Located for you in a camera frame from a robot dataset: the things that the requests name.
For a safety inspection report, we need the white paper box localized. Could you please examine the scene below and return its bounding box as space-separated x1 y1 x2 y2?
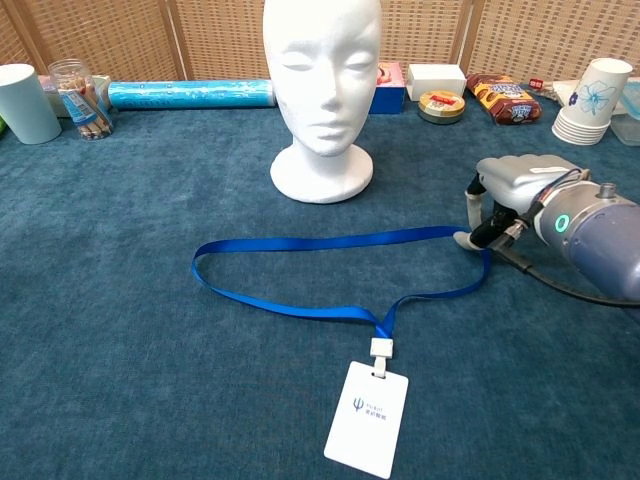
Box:
405 63 468 102

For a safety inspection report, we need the clear container with blue lid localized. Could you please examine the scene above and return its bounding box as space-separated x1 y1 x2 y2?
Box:
608 77 640 147

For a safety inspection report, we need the round gold tin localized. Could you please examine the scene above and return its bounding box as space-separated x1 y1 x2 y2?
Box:
417 90 467 125

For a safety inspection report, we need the brown cookie package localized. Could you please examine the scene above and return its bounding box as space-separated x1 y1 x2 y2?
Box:
465 73 543 128

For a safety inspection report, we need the paper cup stack blue flower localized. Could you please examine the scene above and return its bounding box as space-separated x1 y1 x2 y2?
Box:
551 57 634 147

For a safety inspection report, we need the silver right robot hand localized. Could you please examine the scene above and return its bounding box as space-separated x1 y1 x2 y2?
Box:
453 154 589 250

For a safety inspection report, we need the blue pink cookie box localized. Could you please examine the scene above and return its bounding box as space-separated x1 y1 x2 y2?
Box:
369 60 407 116

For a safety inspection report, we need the white foam mannequin head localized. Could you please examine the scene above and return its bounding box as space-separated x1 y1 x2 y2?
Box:
262 0 382 205

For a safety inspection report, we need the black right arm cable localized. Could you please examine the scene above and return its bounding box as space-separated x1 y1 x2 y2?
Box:
492 217 640 307

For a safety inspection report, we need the wicker folding screen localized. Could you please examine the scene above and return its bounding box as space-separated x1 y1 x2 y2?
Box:
0 0 640 84

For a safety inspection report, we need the blue cling film roll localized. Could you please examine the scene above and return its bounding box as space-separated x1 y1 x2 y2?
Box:
107 79 277 111

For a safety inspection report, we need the blue lanyard with white badge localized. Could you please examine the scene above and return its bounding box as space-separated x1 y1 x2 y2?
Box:
191 225 492 475

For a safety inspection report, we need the white plastic bag package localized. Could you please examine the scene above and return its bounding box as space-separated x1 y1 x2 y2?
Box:
527 77 586 106

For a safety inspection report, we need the pale green plastic cup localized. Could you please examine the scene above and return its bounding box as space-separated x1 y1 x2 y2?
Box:
0 63 63 146

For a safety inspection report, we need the teal tablecloth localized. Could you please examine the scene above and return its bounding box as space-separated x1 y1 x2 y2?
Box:
0 79 640 480

